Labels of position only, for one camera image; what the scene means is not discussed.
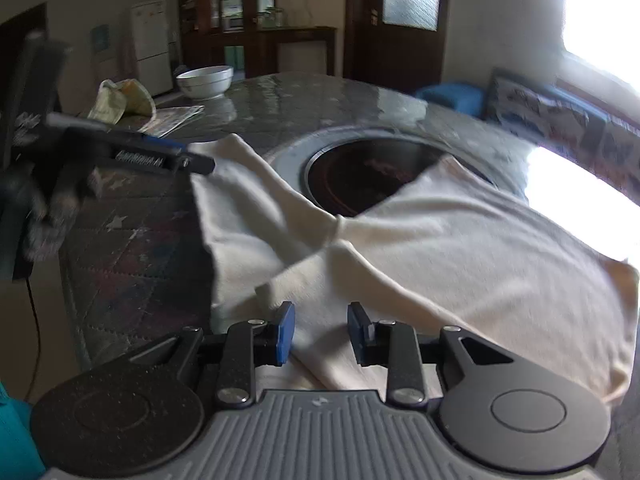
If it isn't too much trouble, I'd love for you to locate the cream knit garment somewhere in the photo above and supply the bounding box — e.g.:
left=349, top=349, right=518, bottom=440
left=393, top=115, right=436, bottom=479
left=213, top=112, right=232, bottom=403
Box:
left=191, top=134, right=639, bottom=404

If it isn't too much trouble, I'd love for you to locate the teal left sleeve forearm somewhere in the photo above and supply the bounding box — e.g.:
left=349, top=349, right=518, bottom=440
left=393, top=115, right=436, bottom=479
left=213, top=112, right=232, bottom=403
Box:
left=0, top=385, right=46, bottom=480

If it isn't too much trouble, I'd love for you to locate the left gloved hand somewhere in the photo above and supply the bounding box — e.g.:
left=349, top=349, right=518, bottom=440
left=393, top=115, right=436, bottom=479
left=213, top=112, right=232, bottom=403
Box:
left=1, top=162, right=102, bottom=281

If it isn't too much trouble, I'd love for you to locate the stack of papers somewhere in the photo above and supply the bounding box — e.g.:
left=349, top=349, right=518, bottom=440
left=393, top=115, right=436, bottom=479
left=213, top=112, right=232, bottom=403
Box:
left=137, top=105, right=204, bottom=138

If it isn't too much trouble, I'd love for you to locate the white ceramic bowl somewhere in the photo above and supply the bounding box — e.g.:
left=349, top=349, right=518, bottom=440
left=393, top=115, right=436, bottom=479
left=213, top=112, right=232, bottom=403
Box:
left=176, top=65, right=234, bottom=101

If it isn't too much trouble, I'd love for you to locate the white refrigerator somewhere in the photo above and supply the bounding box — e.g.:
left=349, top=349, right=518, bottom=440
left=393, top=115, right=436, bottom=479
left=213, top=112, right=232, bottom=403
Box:
left=130, top=0, right=172, bottom=96

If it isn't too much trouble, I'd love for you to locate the dark wooden side table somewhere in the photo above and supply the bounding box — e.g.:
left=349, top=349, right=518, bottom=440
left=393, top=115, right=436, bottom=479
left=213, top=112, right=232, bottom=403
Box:
left=255, top=26, right=337, bottom=76

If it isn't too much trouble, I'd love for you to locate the round black induction cooktop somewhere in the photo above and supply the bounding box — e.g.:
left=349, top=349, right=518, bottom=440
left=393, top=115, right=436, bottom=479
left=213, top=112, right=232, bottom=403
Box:
left=303, top=138, right=445, bottom=217

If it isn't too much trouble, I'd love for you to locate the dark wooden display cabinet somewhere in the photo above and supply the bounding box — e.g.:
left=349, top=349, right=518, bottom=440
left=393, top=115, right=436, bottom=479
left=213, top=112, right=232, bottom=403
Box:
left=178, top=0, right=277, bottom=78

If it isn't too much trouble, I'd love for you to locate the dark wooden glass door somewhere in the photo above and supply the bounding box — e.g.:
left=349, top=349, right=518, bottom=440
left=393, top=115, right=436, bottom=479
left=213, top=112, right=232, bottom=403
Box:
left=343, top=0, right=449, bottom=93

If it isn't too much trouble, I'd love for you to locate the blue sofa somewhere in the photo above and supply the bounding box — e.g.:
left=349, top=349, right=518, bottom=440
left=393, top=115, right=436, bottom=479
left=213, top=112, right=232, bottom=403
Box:
left=413, top=66, right=640, bottom=201

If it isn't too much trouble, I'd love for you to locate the left butterfly cushion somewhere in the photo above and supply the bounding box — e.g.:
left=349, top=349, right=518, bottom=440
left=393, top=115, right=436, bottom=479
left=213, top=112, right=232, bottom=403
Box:
left=484, top=68, right=608, bottom=166

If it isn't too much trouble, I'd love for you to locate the butterfly cushion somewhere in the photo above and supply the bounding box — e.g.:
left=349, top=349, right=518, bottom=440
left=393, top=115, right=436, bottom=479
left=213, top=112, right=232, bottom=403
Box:
left=484, top=68, right=608, bottom=166
left=593, top=118, right=640, bottom=203

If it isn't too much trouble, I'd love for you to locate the right butterfly cushion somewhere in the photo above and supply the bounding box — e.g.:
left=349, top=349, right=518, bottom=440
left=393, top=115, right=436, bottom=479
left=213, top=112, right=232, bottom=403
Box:
left=593, top=118, right=640, bottom=203

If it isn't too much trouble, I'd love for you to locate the window with frame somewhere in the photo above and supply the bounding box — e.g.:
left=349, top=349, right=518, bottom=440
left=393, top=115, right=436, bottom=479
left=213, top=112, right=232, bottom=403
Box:
left=562, top=0, right=639, bottom=92

